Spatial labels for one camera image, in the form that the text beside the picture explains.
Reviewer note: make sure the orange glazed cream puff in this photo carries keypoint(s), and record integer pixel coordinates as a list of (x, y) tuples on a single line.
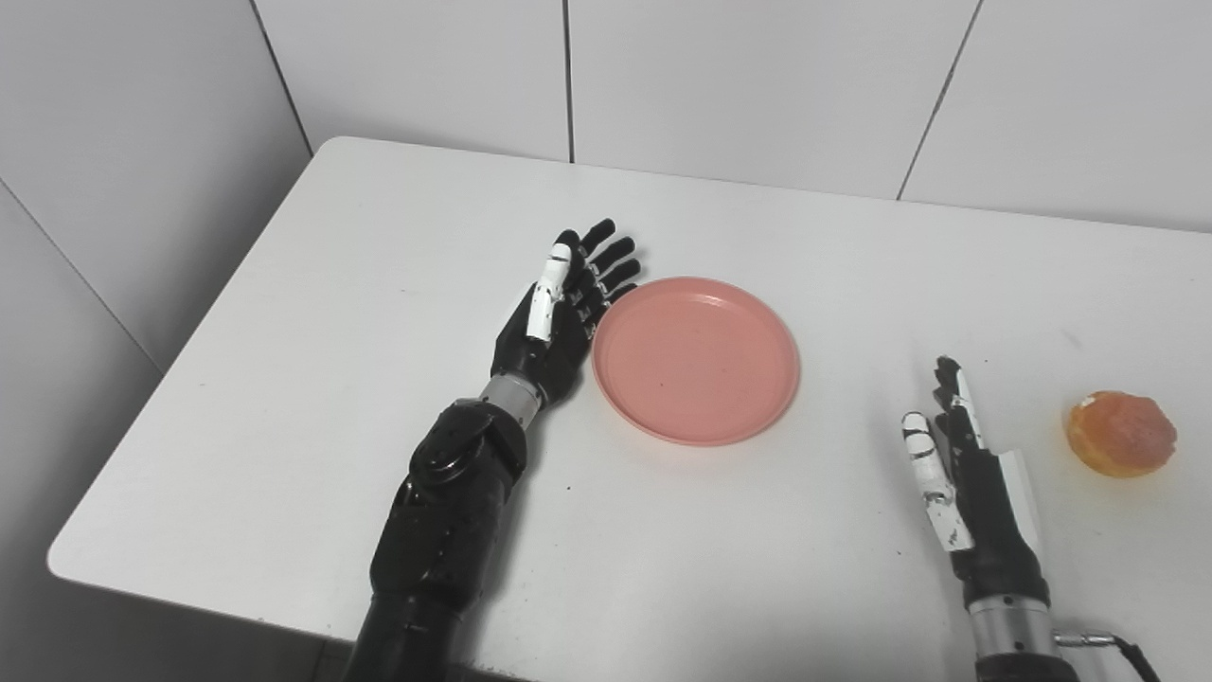
[(1122, 433)]

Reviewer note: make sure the pink round plate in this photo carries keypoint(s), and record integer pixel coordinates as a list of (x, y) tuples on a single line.
[(696, 360)]

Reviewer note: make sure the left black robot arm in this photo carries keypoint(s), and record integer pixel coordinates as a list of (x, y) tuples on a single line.
[(445, 530)]

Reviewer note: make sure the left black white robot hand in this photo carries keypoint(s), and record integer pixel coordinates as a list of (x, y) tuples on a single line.
[(554, 346)]

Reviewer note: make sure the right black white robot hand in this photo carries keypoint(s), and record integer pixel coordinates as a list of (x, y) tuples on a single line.
[(989, 521)]

